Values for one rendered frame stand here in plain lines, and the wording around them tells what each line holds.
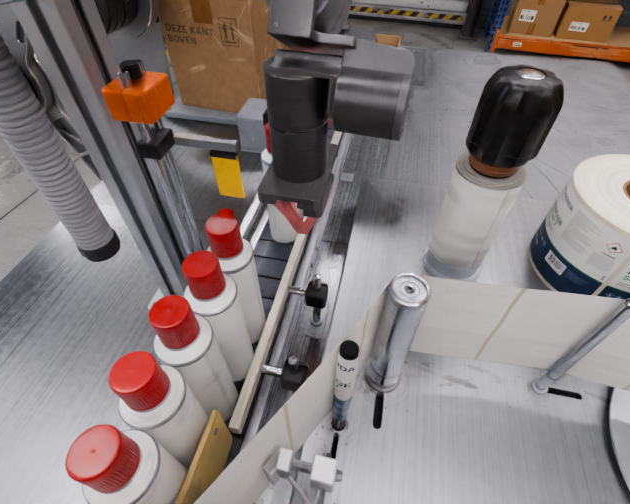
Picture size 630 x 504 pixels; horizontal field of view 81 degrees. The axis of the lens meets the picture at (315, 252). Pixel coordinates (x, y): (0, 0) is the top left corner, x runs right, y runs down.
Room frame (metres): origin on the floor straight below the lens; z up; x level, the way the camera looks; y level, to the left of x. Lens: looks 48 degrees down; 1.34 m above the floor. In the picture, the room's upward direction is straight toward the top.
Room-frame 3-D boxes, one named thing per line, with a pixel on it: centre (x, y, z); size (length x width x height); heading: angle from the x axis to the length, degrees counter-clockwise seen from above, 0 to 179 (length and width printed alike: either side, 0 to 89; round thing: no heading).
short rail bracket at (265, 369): (0.19, 0.04, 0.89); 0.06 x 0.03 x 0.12; 77
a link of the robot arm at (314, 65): (0.33, 0.01, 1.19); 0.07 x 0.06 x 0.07; 73
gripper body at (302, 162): (0.33, 0.02, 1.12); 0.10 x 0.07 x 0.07; 167
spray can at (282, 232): (0.45, 0.05, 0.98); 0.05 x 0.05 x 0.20
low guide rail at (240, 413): (0.65, -0.03, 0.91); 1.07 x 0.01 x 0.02; 167
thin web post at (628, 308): (0.18, -0.28, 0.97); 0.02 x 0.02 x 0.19
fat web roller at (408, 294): (0.20, -0.09, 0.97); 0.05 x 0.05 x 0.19
